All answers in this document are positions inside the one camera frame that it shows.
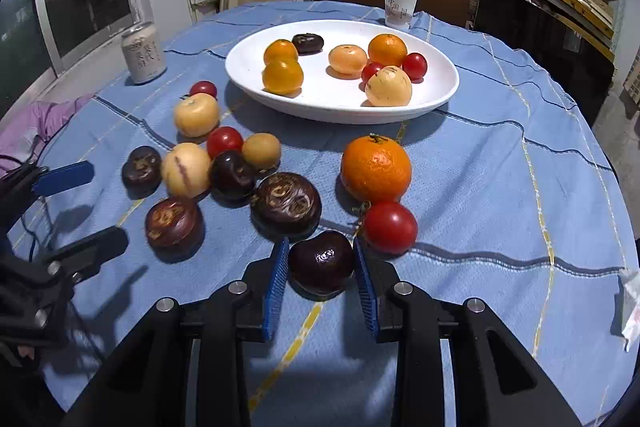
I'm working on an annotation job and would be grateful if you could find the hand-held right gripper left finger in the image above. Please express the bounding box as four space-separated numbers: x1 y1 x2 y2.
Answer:
60 237 291 427

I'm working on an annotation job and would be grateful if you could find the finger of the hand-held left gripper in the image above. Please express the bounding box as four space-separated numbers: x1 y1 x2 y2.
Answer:
32 227 130 289
0 161 95 208

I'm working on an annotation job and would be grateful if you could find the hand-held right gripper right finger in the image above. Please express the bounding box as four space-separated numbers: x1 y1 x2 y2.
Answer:
352 237 583 427

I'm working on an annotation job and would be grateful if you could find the glossy dark purple water chestnut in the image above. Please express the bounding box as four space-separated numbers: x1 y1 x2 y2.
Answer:
288 230 356 297

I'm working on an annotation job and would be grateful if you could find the red tomato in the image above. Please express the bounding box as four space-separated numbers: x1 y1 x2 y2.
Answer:
361 61 385 84
401 52 429 80
362 201 419 255
206 126 244 159
190 80 218 100

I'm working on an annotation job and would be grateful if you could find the large dark brown water chestnut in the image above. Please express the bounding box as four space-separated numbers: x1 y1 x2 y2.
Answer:
250 172 323 239

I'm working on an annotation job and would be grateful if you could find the striped cream pepino melon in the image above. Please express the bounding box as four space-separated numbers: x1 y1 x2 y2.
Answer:
161 143 212 198

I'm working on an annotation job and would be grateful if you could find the orange mandarin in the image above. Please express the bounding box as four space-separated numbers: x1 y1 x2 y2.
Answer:
368 34 408 68
340 133 413 204

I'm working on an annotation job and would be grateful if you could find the tan longan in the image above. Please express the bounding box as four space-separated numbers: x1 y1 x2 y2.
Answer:
242 133 282 172

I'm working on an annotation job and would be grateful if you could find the white plate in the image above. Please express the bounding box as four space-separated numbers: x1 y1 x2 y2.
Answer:
225 19 460 125

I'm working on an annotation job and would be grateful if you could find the yellow orange tangerine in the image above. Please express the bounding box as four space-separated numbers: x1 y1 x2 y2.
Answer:
263 39 299 65
262 58 305 96

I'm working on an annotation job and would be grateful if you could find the speckled cream pepino melon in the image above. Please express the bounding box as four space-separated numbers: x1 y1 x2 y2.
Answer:
364 66 413 108

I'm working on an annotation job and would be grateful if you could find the pale orange persimmon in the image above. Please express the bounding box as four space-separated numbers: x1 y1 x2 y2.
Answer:
328 44 368 76

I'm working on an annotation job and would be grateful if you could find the pink garment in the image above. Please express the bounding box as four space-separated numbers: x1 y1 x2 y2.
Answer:
0 94 96 180

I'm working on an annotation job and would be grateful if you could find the white drink can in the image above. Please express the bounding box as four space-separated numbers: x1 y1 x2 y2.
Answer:
121 22 167 85

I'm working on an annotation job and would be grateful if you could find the blue checked tablecloth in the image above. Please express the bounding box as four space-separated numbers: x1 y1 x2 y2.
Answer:
7 0 640 427

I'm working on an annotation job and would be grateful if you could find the crumpled white tissue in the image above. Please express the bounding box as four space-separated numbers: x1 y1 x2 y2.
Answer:
617 269 640 353

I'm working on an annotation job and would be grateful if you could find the white paper cup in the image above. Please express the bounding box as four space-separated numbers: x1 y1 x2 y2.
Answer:
383 0 419 31

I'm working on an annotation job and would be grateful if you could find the large black screen panel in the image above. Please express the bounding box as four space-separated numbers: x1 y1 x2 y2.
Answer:
472 0 616 128

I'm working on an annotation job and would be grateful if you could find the brick patterned curtain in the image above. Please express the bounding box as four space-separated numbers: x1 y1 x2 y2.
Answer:
626 52 640 108

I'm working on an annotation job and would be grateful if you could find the thin black cable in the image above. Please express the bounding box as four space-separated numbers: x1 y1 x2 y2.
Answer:
22 201 56 260

